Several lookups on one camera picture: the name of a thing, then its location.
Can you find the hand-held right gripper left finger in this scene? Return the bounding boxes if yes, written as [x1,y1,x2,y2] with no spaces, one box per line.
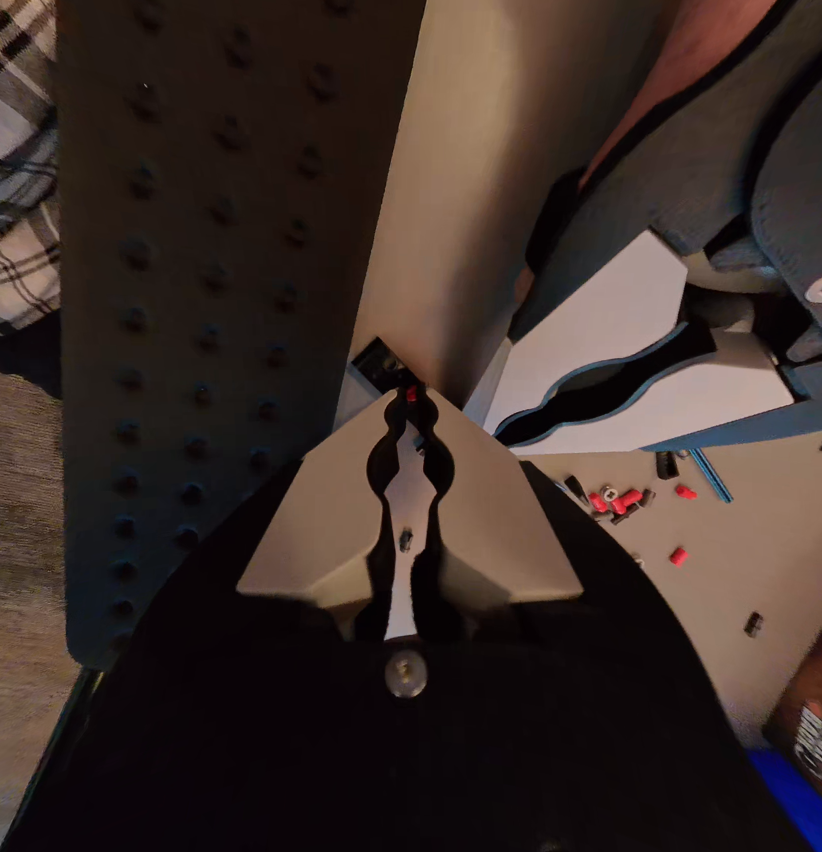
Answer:
[235,391,413,641]

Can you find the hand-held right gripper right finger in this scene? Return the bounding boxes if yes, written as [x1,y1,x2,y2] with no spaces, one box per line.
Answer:
[414,388,584,643]

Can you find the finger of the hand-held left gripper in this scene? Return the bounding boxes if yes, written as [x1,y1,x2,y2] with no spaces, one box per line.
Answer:
[495,330,798,455]
[463,228,691,435]

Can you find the black beam assembly red pins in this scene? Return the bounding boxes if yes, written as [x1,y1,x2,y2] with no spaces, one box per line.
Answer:
[350,336,428,460]

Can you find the light grey desk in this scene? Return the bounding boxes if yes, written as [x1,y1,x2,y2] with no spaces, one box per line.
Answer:
[331,0,822,753]

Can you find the person's left hand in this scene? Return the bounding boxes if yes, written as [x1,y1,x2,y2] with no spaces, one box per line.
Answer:
[579,0,779,192]

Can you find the long black axle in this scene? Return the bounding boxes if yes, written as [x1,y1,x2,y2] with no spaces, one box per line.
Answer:
[690,447,734,505]

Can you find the pile of small toy bricks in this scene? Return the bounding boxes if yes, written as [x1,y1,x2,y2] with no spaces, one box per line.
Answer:
[562,474,658,570]

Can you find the dark dimpled panel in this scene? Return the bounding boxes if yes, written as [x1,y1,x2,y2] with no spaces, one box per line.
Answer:
[55,0,428,670]

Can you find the toy set box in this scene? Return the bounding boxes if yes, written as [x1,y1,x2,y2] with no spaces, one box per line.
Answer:
[763,632,822,786]

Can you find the blue storage bin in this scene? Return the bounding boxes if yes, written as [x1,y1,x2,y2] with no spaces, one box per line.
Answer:
[747,749,822,852]

